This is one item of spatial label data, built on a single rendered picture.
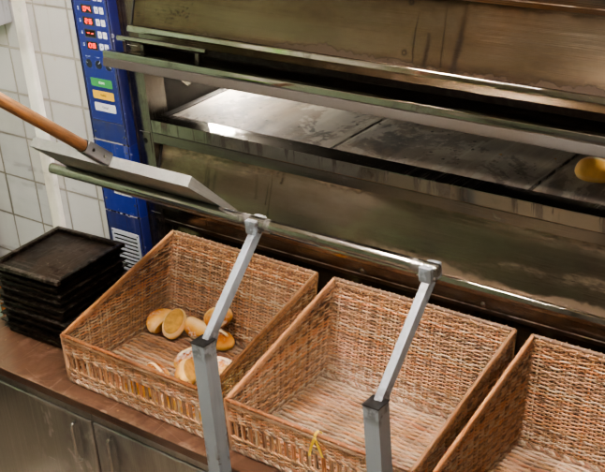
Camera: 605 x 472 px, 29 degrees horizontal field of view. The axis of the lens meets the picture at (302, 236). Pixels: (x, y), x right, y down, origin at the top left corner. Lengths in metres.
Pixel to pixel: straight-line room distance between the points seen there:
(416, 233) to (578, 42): 0.69
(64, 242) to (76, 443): 0.64
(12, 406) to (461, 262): 1.43
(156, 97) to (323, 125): 0.51
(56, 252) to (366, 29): 1.27
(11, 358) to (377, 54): 1.44
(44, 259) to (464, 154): 1.31
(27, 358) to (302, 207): 0.94
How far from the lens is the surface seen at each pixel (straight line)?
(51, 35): 3.65
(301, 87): 2.81
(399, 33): 2.78
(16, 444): 3.67
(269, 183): 3.22
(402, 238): 2.98
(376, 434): 2.45
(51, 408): 3.41
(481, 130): 2.55
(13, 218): 4.16
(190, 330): 3.41
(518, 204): 2.75
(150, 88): 3.42
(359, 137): 3.15
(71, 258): 3.54
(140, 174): 2.82
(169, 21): 3.24
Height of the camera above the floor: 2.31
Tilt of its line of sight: 26 degrees down
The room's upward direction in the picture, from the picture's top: 5 degrees counter-clockwise
